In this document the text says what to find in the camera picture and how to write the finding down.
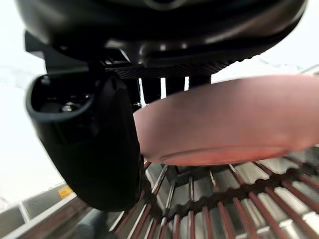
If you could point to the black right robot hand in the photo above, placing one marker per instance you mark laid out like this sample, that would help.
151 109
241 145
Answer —
99 139

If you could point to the pink plastic cup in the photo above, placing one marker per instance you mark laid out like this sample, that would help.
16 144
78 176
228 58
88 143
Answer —
224 124

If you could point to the stainless steel sink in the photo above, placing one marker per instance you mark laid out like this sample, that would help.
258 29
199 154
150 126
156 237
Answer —
42 214

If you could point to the yellow sticker label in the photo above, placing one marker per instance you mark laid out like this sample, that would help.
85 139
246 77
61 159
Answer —
64 192

